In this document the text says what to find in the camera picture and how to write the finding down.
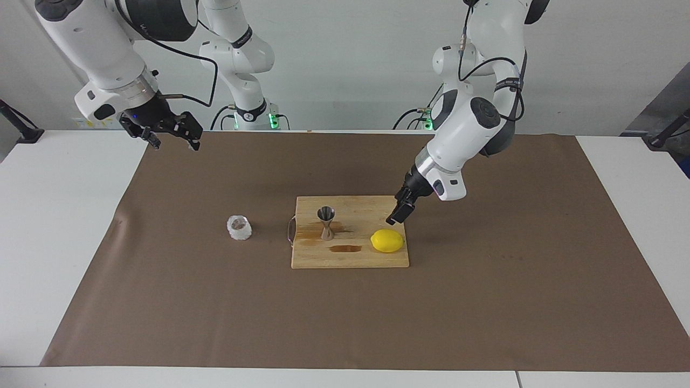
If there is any brown paper table mat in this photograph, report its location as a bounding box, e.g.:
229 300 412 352
40 131 690 372

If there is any clear textured glass cup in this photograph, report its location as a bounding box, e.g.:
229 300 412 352
226 215 253 241

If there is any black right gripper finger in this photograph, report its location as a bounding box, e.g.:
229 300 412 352
162 111 204 152
140 125 163 151

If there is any steel double jigger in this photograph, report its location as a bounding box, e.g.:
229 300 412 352
317 206 336 241

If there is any black right base cable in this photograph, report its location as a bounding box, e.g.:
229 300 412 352
210 104 238 131

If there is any dark grey panel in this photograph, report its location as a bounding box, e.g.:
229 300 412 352
620 62 690 136

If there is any black base cable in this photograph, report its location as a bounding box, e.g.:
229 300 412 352
210 104 238 131
392 84 444 131

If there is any black clamp stand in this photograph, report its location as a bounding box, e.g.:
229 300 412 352
0 100 45 144
647 108 690 150

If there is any white wall socket box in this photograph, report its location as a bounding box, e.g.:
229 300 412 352
73 116 125 131

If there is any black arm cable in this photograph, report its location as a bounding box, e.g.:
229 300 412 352
457 0 527 122
115 0 219 107

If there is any yellow lemon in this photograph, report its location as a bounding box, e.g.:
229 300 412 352
370 228 405 254

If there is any wooden cutting board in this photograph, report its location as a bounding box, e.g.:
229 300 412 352
286 195 410 269

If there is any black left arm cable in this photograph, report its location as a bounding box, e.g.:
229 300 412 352
457 0 527 122

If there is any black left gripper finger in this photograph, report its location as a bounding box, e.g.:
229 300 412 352
385 198 417 226

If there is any black left base cable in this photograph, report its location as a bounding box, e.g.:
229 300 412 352
392 84 444 131

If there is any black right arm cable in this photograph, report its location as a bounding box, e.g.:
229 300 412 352
115 0 219 107

